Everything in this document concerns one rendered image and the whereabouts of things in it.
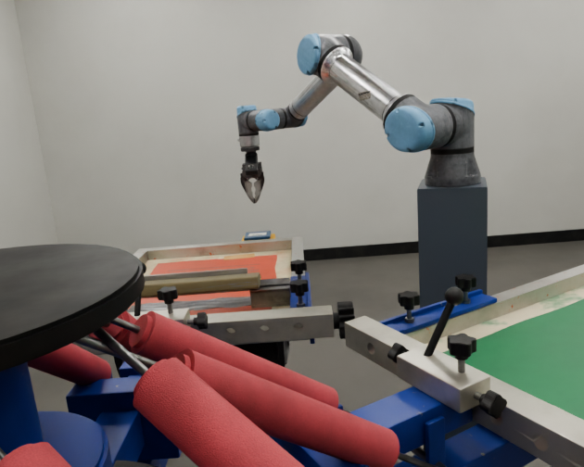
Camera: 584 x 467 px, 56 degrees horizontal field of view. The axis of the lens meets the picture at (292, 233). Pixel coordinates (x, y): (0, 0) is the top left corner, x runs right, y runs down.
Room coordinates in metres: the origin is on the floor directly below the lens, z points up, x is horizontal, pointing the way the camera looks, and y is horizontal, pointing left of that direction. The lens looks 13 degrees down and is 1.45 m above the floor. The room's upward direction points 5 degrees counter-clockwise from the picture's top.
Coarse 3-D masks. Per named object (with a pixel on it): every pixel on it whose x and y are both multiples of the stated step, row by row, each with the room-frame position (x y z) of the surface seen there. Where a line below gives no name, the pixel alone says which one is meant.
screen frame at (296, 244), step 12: (252, 240) 1.87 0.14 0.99; (264, 240) 1.86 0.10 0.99; (276, 240) 1.85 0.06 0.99; (288, 240) 1.84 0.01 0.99; (300, 240) 1.82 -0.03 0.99; (144, 252) 1.83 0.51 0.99; (156, 252) 1.85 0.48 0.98; (168, 252) 1.85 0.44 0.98; (180, 252) 1.85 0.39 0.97; (192, 252) 1.85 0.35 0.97; (204, 252) 1.84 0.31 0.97; (216, 252) 1.84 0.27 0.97; (228, 252) 1.84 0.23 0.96; (240, 252) 1.84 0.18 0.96; (300, 252) 1.66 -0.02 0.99
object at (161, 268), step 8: (160, 264) 1.78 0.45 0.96; (168, 264) 1.77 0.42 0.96; (176, 264) 1.76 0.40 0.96; (184, 264) 1.76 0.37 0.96; (192, 264) 1.75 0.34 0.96; (200, 264) 1.74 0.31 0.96; (208, 264) 1.73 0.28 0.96; (152, 272) 1.69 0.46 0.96; (160, 272) 1.68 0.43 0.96; (184, 296) 1.43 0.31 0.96; (192, 296) 1.43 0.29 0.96
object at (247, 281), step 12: (216, 276) 1.27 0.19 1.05; (228, 276) 1.25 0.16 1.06; (240, 276) 1.24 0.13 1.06; (252, 276) 1.22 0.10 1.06; (144, 288) 1.22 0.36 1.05; (156, 288) 1.22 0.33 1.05; (180, 288) 1.22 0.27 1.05; (192, 288) 1.22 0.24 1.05; (204, 288) 1.22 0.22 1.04; (216, 288) 1.22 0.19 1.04; (228, 288) 1.22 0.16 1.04; (240, 288) 1.22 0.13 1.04; (252, 288) 1.22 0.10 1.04
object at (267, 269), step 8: (256, 256) 1.79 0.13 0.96; (264, 256) 1.78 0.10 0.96; (272, 256) 1.77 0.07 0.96; (216, 264) 1.73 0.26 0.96; (224, 264) 1.72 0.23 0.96; (232, 264) 1.71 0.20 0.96; (240, 264) 1.70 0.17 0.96; (264, 264) 1.68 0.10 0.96; (272, 264) 1.67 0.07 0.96; (264, 272) 1.59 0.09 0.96; (272, 272) 1.58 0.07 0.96; (200, 296) 1.42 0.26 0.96; (208, 296) 1.42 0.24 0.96; (216, 296) 1.41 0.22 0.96; (224, 296) 1.41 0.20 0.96; (232, 296) 1.40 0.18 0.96; (240, 296) 1.40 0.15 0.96; (248, 296) 1.39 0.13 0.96; (192, 312) 1.30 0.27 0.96; (208, 312) 1.29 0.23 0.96; (216, 312) 1.29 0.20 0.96; (224, 312) 1.28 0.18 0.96
